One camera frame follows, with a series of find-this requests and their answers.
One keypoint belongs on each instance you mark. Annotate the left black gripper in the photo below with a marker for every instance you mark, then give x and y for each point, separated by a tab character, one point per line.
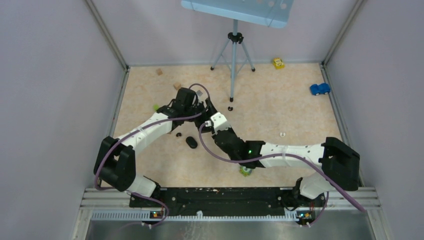
211	109

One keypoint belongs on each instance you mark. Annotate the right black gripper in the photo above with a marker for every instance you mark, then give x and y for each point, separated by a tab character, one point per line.
230	130

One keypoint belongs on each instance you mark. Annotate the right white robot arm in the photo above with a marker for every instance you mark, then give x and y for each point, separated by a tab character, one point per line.
336	165

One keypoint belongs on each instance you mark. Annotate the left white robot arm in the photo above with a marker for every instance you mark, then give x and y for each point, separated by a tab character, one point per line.
116	159

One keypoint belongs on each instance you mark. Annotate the black earbud charging case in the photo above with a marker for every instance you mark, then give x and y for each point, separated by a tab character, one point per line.
191	142

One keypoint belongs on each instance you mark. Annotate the green owl number block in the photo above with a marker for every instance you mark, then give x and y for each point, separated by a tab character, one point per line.
245	171

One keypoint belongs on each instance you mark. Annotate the wooden cube block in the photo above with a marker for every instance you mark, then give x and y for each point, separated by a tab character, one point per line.
177	86

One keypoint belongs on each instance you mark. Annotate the light blue tripod stand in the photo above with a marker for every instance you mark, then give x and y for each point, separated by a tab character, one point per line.
235	38

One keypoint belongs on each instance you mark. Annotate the small wooden cube far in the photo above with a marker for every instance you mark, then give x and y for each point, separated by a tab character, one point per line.
159	71

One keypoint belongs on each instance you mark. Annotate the blue toy car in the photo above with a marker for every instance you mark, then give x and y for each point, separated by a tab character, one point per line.
320	89

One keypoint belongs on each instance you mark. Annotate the light blue perforated board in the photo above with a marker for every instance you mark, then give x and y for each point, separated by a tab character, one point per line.
270	13

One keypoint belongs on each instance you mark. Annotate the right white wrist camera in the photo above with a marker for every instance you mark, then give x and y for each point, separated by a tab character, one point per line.
218	122

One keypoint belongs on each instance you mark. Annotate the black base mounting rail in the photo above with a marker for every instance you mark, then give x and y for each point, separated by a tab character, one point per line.
227	201

